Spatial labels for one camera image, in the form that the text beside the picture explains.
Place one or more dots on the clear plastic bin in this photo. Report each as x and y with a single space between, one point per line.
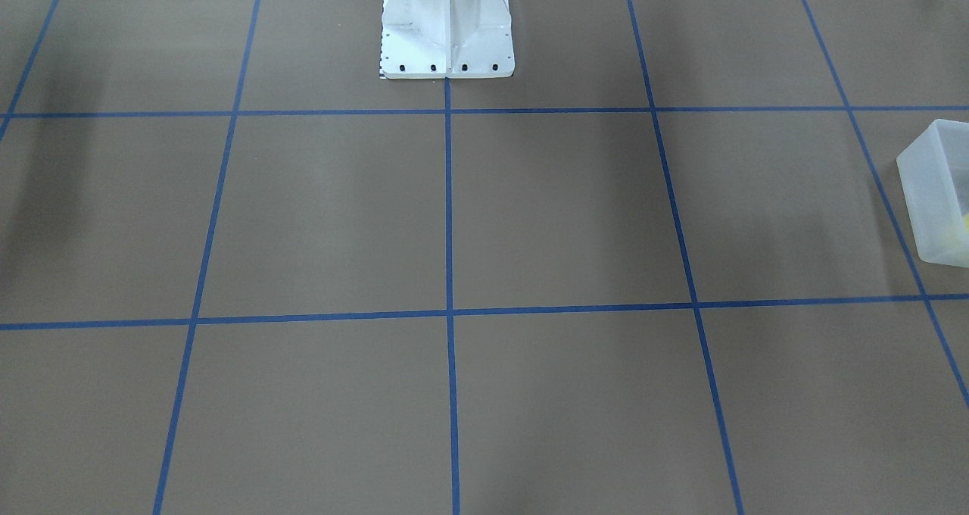
933 172

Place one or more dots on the white pedestal column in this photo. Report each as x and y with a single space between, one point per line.
425 39

